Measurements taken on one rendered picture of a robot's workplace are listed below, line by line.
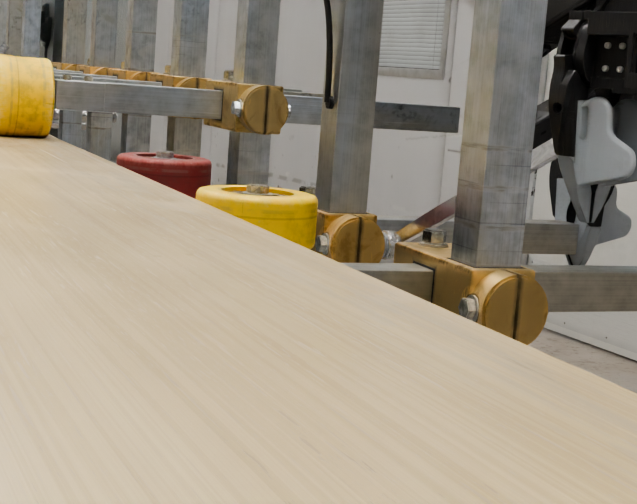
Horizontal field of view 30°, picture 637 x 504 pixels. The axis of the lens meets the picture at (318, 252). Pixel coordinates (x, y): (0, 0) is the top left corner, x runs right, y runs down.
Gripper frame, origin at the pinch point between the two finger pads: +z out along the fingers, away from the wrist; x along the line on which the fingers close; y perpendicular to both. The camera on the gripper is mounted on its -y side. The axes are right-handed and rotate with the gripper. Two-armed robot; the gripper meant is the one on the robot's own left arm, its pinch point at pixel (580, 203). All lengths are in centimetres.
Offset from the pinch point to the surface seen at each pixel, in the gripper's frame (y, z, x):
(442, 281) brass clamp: -1.2, 5.2, -13.3
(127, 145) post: -92, 4, 21
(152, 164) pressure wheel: -28.9, 0.2, -18.3
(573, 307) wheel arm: 1.6, 7.4, -1.8
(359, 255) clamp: -18.5, 6.7, -4.2
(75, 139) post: -138, 7, 40
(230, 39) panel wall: -593, -27, 430
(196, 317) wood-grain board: 20, 0, -50
